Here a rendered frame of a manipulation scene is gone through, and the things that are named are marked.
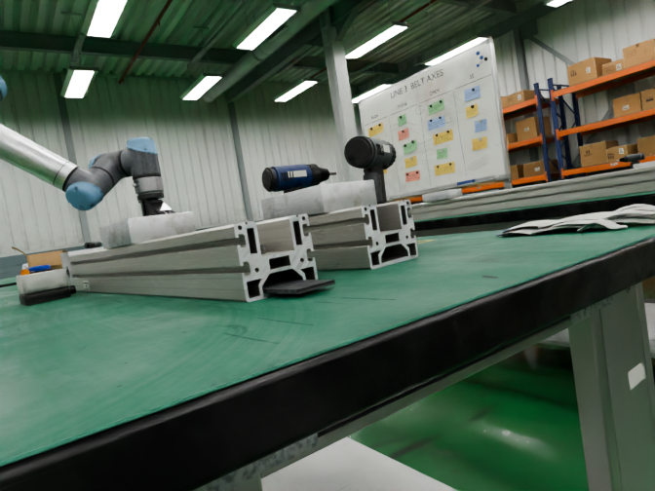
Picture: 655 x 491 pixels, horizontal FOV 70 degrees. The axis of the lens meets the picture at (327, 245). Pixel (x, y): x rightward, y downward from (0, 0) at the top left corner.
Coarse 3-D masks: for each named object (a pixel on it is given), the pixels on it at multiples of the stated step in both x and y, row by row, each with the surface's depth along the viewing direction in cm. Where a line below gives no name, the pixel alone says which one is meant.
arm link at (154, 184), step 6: (138, 180) 127; (144, 180) 127; (150, 180) 127; (156, 180) 128; (162, 180) 131; (138, 186) 127; (144, 186) 127; (150, 186) 127; (156, 186) 128; (162, 186) 130; (138, 192) 127; (144, 192) 127; (150, 192) 128; (156, 192) 129
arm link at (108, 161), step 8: (112, 152) 131; (120, 152) 129; (96, 160) 130; (104, 160) 128; (112, 160) 128; (120, 160) 128; (104, 168) 125; (112, 168) 127; (120, 168) 128; (112, 176) 126; (120, 176) 130; (128, 176) 132
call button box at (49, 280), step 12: (24, 276) 92; (36, 276) 93; (48, 276) 94; (60, 276) 96; (24, 288) 92; (36, 288) 93; (48, 288) 94; (60, 288) 96; (72, 288) 100; (24, 300) 92; (36, 300) 93; (48, 300) 94
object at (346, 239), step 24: (312, 216) 70; (336, 216) 66; (360, 216) 62; (384, 216) 69; (408, 216) 68; (312, 240) 71; (336, 240) 66; (360, 240) 63; (384, 240) 64; (408, 240) 67; (336, 264) 67; (360, 264) 64; (384, 264) 64
